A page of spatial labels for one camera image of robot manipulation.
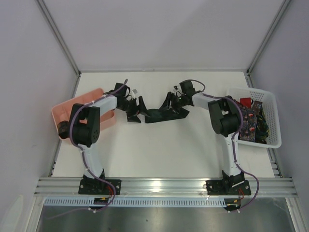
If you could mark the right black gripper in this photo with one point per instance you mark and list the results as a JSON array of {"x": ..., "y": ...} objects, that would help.
[{"x": 174, "y": 101}]

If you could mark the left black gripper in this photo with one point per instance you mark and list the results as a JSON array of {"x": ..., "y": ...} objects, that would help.
[{"x": 133, "y": 109}]

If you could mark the dark green tie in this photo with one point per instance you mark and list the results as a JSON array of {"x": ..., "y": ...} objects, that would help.
[{"x": 157, "y": 115}]

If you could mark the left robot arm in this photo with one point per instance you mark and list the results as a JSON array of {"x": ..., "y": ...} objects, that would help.
[{"x": 84, "y": 130}]

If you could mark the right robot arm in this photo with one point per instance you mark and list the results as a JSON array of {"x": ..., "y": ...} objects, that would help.
[{"x": 226, "y": 121}]

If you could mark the rolled dark brown tie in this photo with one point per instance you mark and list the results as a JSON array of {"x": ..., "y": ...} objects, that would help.
[{"x": 63, "y": 128}]

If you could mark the red tie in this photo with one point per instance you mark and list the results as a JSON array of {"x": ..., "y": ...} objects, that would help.
[{"x": 246, "y": 102}]

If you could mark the floral navy tie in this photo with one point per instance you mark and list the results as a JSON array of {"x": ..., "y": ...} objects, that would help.
[{"x": 249, "y": 125}]

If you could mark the brown patterned tie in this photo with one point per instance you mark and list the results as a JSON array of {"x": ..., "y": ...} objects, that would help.
[{"x": 257, "y": 107}]

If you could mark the white plastic basket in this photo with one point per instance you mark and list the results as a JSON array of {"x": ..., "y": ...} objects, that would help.
[{"x": 269, "y": 106}]

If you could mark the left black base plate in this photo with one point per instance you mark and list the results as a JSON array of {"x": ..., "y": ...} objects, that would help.
[{"x": 94, "y": 187}]

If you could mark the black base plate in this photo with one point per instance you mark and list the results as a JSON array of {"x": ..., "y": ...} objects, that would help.
[
  {"x": 94, "y": 187},
  {"x": 221, "y": 187}
]

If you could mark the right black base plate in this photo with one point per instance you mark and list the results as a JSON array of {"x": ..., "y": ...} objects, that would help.
[{"x": 221, "y": 187}]

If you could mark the white slotted cable duct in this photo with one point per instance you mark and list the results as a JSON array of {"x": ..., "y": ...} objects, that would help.
[{"x": 136, "y": 202}]

